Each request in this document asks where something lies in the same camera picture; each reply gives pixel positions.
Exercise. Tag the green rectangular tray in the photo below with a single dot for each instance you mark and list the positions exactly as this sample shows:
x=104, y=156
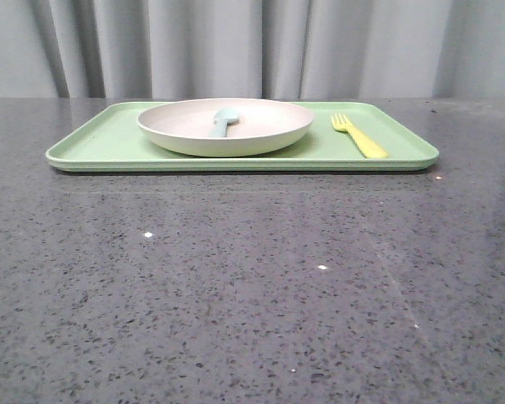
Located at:
x=112, y=142

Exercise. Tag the cream round plate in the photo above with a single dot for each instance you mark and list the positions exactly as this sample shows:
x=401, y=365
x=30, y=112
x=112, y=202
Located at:
x=263, y=126

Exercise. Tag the grey curtain backdrop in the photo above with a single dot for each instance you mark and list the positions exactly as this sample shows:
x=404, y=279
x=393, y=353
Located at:
x=315, y=50

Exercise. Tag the yellow plastic fork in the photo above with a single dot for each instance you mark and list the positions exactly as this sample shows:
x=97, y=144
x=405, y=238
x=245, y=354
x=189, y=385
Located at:
x=368, y=147

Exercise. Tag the light blue plastic spoon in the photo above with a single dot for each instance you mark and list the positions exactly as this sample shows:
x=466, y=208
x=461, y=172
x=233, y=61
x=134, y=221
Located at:
x=222, y=119

